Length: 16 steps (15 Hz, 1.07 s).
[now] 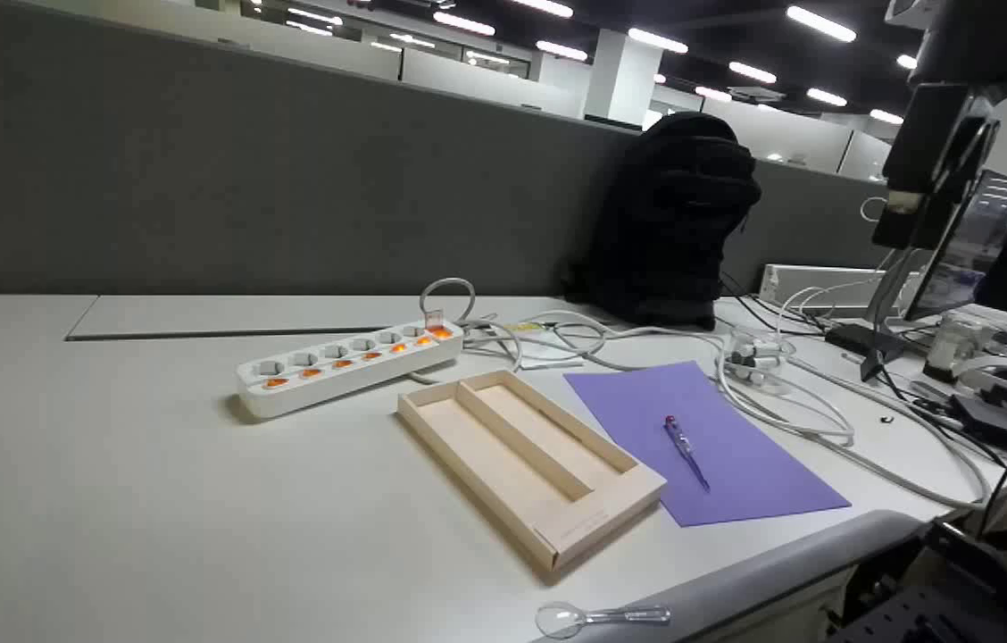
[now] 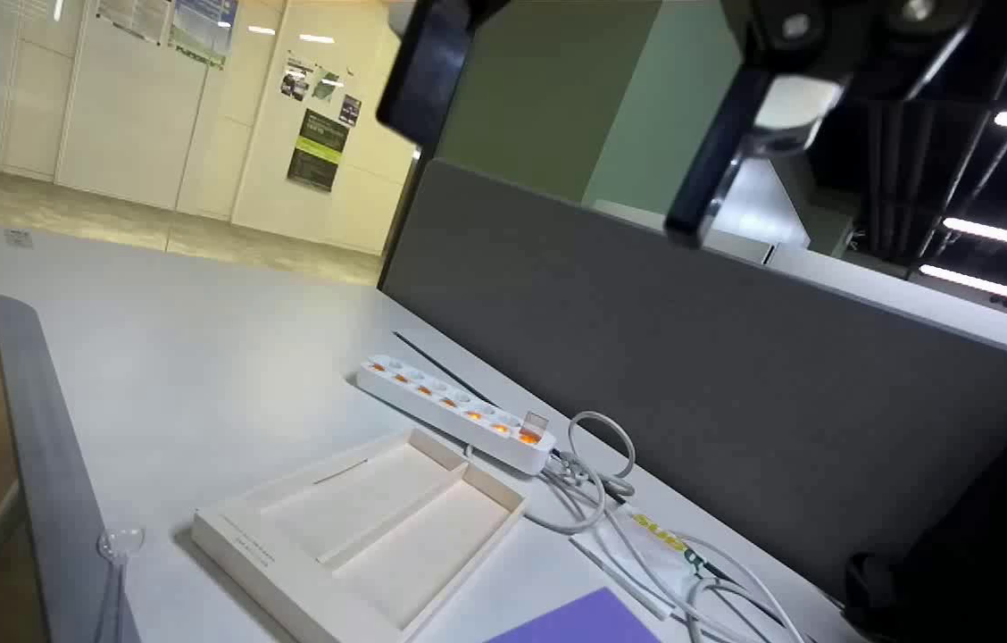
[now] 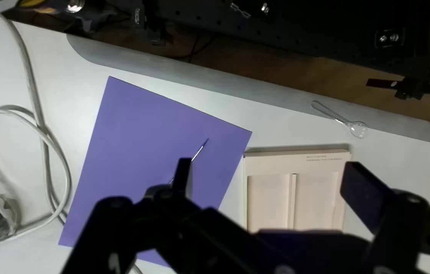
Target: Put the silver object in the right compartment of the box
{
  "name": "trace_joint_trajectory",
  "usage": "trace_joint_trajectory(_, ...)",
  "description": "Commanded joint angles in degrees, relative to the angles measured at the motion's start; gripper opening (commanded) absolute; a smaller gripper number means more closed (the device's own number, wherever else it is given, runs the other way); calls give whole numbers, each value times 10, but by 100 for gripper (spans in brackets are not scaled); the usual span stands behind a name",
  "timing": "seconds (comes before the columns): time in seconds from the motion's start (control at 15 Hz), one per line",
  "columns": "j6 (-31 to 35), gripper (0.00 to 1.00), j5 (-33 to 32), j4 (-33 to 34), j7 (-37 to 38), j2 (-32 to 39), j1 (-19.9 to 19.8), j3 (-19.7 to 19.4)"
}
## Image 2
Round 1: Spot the wooden two-compartment box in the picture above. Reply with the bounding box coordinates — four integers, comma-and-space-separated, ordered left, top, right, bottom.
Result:
187, 426, 527, 643

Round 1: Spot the gray desk partition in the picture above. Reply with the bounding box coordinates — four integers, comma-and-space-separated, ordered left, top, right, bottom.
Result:
376, 159, 1007, 602

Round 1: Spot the white power strip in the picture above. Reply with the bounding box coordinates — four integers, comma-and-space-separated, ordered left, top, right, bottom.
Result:
350, 352, 559, 479

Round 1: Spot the purple paper sheet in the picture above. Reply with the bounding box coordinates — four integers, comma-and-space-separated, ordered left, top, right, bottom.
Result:
485, 586, 664, 643

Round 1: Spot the clear suction cup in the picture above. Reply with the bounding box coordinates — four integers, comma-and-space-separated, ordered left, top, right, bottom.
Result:
94, 523, 148, 566

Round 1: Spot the dark green wall poster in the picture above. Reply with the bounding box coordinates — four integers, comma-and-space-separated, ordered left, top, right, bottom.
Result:
282, 105, 352, 197

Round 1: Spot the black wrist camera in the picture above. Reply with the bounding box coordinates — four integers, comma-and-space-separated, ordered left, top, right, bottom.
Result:
717, 0, 985, 71

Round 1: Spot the large pale wall poster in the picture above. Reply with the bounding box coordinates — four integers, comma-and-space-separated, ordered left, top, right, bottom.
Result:
159, 0, 242, 71

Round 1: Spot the white power strip cable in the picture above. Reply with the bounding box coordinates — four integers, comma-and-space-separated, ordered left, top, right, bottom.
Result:
521, 409, 819, 643

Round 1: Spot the yellow cable label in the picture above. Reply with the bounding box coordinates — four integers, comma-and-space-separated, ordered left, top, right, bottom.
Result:
633, 513, 725, 579

